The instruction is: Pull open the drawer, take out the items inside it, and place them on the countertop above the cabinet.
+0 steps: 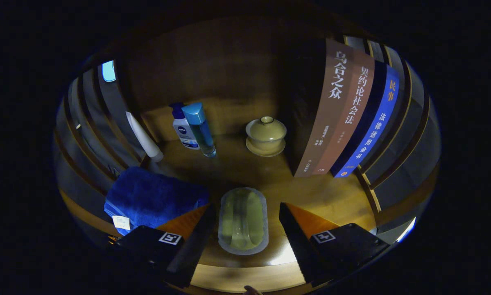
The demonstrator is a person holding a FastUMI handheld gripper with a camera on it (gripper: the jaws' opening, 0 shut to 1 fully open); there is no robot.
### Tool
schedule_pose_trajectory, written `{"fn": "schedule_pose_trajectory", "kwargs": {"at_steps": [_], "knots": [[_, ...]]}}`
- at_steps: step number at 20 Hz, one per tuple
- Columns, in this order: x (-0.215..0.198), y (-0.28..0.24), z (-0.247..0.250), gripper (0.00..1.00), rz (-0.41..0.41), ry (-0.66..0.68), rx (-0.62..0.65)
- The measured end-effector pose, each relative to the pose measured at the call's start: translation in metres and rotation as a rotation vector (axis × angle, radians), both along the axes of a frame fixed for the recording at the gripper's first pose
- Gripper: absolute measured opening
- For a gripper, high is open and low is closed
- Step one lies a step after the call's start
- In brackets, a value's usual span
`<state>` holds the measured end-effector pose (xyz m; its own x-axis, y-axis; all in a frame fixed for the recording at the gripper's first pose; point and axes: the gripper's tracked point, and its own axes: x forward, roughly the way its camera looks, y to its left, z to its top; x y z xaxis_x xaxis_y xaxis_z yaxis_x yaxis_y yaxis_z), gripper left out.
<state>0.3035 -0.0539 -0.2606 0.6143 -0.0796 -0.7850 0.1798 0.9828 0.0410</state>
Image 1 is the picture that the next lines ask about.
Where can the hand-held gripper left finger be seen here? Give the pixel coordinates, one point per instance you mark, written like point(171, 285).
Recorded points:
point(194, 254)

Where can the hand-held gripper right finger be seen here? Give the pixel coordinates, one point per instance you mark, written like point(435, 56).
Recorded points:
point(300, 250)

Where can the yellow-green brush with white sponge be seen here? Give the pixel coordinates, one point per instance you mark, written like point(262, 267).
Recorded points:
point(243, 221)

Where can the wooden countertop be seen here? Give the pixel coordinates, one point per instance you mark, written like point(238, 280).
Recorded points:
point(311, 196)

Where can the wooden cabinet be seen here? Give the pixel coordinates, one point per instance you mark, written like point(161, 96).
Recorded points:
point(212, 65)

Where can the folded blue towel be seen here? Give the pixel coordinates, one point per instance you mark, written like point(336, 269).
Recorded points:
point(151, 196)

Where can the beige lidded tea cup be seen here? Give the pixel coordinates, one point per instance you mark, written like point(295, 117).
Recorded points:
point(265, 135)

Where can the white bottle with blue cap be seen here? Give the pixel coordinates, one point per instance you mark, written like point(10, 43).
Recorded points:
point(184, 133)

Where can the clear teal bottle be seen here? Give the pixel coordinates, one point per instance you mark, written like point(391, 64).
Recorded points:
point(200, 131)

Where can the white tube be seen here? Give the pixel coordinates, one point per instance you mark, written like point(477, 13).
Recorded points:
point(145, 139)

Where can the reddish brown book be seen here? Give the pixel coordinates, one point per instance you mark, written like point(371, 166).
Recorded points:
point(347, 119)

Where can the blue book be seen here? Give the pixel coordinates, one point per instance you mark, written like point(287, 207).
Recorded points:
point(372, 127)

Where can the dark brown book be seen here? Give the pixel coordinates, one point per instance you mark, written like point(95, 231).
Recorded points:
point(329, 106)

